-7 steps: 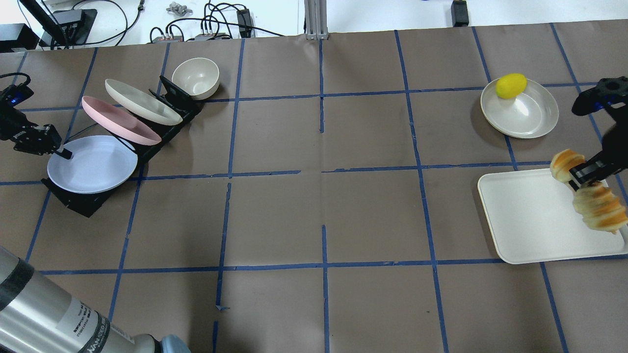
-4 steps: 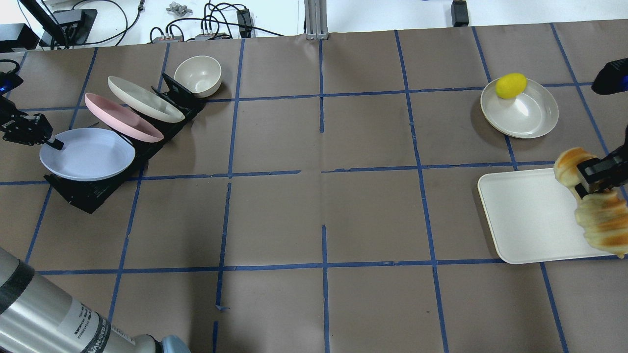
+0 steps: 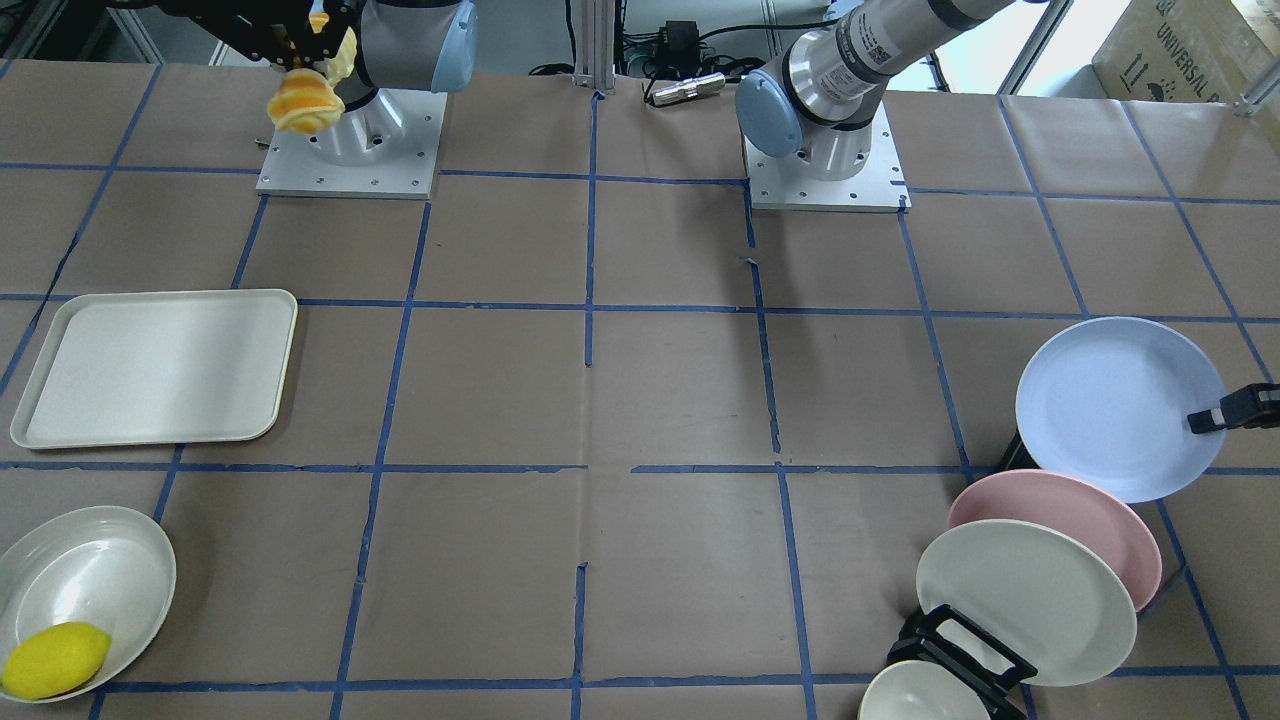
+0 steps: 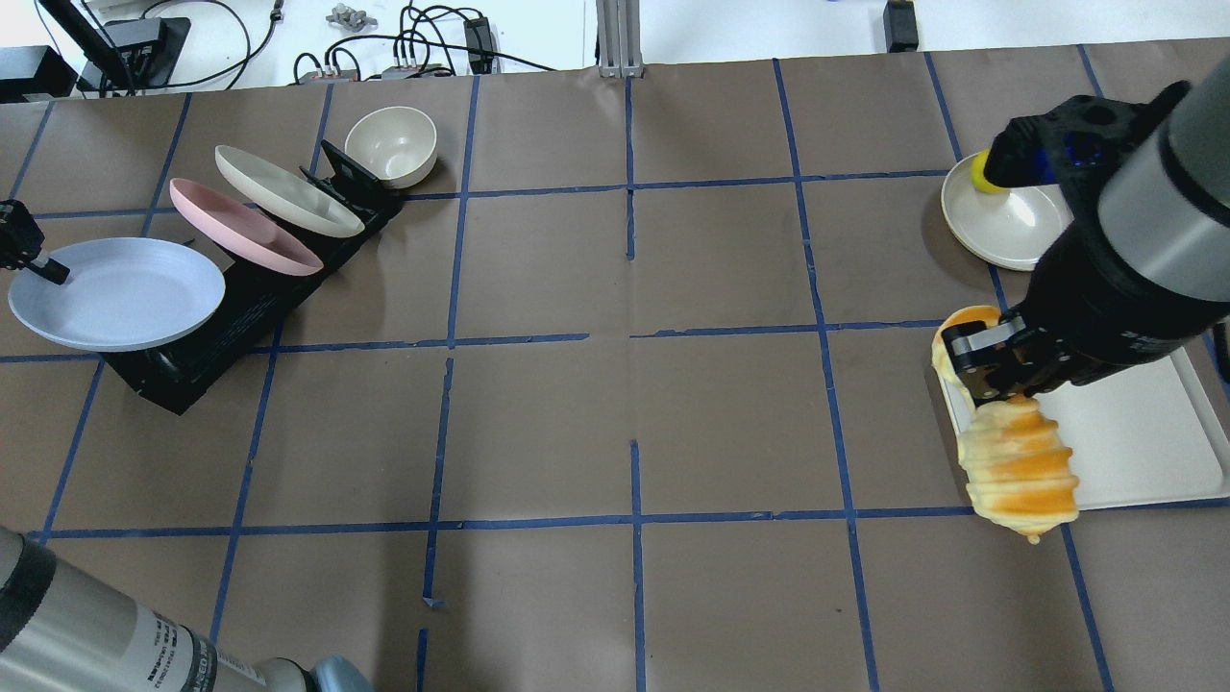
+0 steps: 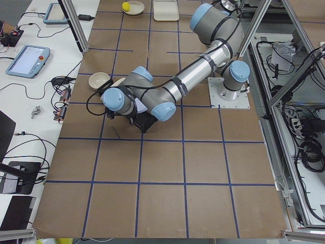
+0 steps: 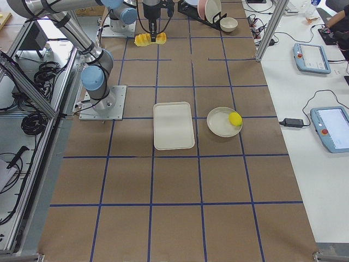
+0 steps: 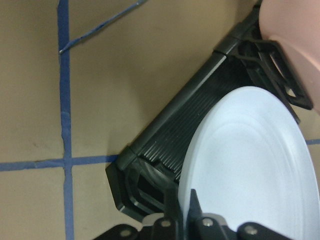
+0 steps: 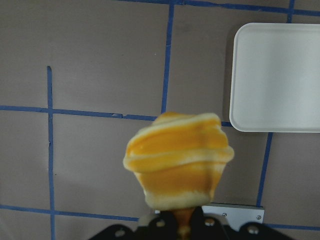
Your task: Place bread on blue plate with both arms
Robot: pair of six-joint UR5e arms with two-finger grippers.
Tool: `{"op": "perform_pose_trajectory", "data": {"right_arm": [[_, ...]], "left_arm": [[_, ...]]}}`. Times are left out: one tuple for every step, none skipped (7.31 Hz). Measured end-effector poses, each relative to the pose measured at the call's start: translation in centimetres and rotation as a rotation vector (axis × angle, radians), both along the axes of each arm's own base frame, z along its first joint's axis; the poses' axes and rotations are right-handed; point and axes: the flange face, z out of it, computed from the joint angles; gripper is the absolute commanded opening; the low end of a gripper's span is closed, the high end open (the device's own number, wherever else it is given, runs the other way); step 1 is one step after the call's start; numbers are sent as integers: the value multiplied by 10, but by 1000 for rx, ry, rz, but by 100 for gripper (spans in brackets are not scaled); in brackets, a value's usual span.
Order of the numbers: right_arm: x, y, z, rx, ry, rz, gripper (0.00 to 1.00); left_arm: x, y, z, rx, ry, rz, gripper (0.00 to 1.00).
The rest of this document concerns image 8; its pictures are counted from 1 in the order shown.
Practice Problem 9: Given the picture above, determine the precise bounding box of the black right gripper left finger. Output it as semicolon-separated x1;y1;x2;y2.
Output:
91;211;178;240

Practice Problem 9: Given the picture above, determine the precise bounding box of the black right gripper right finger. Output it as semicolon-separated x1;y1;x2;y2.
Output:
189;206;292;240

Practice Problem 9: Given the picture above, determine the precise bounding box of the yellow sliced bread loaf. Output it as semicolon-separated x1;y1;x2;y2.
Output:
123;112;235;225

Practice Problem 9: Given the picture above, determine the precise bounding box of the white rectangular tray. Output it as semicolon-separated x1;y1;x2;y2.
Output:
229;23;320;133

